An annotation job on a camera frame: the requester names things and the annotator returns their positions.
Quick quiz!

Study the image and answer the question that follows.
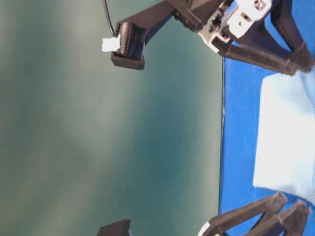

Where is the light blue towel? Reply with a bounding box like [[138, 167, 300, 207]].
[[252, 71, 315, 204]]

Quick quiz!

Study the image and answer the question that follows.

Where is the green backdrop board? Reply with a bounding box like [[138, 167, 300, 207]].
[[0, 0, 222, 236]]

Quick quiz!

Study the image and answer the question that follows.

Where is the black lower camera mount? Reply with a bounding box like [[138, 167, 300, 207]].
[[97, 219, 132, 236]]

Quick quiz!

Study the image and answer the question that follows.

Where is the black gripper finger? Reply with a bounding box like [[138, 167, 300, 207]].
[[248, 200, 311, 236], [198, 192, 287, 236]]

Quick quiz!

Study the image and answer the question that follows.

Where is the black camera cable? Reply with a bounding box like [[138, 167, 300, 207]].
[[102, 0, 121, 38]]

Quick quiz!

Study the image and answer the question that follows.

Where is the blue table cloth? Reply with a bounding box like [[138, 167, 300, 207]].
[[218, 40, 315, 236]]

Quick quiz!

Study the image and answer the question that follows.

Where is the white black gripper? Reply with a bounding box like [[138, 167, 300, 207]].
[[198, 0, 315, 75]]

